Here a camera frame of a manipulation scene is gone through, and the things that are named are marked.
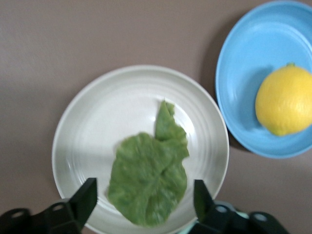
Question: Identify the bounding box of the brown table cover sheet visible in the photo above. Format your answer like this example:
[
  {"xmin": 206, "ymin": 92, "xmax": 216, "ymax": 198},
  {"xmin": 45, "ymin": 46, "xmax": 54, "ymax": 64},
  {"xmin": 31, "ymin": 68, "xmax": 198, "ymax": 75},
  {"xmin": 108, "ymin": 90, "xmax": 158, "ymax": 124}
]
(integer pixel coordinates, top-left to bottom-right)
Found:
[{"xmin": 0, "ymin": 0, "xmax": 312, "ymax": 234}]

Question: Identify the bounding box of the yellow lemon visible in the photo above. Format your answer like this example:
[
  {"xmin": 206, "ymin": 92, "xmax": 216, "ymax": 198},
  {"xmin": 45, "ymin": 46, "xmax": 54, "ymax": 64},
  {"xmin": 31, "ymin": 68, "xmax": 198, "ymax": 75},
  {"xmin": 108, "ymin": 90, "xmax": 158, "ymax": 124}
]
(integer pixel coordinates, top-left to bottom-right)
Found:
[{"xmin": 255, "ymin": 62, "xmax": 312, "ymax": 137}]

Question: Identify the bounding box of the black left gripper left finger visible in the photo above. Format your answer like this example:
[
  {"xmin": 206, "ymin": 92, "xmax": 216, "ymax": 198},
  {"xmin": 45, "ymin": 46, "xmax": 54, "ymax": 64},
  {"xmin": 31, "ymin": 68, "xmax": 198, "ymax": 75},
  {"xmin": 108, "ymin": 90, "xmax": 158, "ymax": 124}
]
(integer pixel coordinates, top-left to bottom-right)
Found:
[{"xmin": 0, "ymin": 177, "xmax": 98, "ymax": 234}]

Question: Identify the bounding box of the blue plate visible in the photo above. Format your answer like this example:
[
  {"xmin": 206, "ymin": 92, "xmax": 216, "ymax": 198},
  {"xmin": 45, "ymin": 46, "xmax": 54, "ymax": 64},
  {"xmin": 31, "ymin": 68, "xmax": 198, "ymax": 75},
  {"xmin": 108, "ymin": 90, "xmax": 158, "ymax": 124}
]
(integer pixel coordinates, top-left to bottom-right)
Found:
[{"xmin": 215, "ymin": 0, "xmax": 312, "ymax": 159}]

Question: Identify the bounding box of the green lettuce leaf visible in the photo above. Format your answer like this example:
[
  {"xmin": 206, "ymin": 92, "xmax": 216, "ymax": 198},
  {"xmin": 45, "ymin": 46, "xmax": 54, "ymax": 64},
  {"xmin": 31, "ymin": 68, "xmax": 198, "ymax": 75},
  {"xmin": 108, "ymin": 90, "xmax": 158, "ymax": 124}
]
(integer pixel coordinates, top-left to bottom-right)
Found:
[{"xmin": 107, "ymin": 98, "xmax": 190, "ymax": 227}]

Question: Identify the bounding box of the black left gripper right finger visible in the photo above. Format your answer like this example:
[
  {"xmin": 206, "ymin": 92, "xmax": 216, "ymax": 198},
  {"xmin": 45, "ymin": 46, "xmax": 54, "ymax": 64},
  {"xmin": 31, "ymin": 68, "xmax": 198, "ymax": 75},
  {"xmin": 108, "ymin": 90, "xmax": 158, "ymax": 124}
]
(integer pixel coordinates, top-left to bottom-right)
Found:
[{"xmin": 194, "ymin": 179, "xmax": 291, "ymax": 234}]

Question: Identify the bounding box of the beige plate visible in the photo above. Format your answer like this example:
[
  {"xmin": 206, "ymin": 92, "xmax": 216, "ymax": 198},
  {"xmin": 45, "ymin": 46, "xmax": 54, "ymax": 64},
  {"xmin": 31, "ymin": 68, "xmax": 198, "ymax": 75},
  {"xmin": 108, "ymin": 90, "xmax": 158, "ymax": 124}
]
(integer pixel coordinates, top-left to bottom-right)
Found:
[{"xmin": 52, "ymin": 64, "xmax": 230, "ymax": 234}]

